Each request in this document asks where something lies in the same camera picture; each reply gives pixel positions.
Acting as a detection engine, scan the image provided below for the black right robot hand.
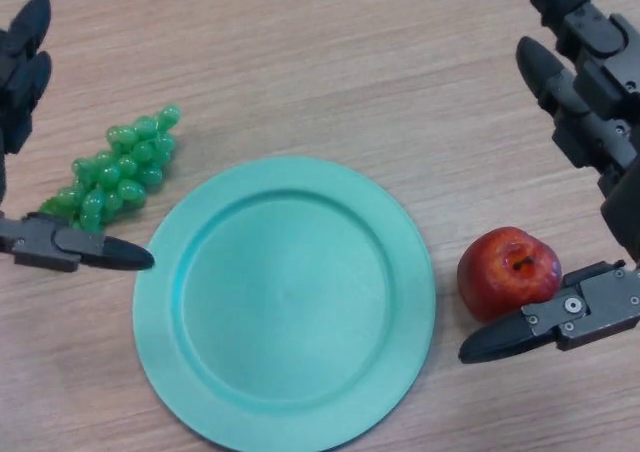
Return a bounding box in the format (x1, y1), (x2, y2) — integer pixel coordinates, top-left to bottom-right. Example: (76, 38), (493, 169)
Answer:
(458, 0), (640, 365)

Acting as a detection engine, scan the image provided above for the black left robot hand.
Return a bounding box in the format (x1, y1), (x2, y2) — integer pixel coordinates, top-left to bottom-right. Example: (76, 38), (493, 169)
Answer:
(0, 0), (155, 273)

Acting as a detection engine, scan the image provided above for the green grapes bunch with leaf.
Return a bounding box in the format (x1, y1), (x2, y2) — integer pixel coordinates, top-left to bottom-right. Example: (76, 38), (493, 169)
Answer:
(37, 102), (184, 233)

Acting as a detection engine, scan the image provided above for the round teal plate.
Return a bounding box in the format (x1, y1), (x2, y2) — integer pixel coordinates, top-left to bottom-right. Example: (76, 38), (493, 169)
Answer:
(132, 155), (437, 448)

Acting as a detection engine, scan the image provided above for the red apple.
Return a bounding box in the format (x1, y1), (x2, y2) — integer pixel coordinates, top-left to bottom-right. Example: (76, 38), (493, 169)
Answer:
(456, 226), (563, 323)

